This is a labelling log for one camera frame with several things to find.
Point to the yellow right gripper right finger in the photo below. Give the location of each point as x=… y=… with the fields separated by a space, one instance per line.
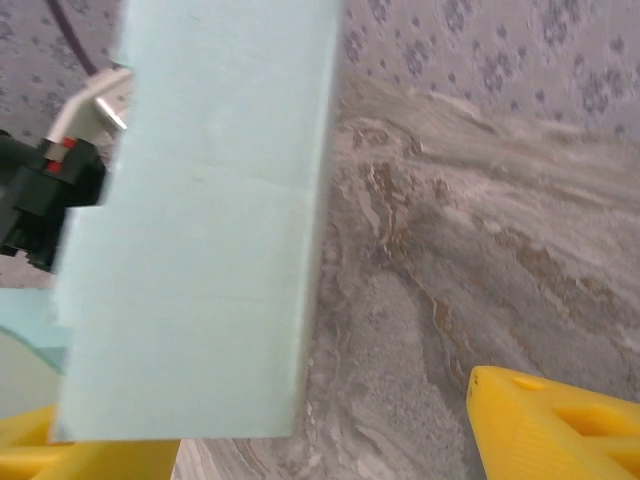
x=550 y=435

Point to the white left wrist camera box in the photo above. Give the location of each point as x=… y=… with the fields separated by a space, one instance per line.
x=80 y=105

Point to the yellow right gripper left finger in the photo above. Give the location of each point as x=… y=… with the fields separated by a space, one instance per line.
x=100 y=460

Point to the teal paper box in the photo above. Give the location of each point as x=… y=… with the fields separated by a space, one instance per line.
x=200 y=225

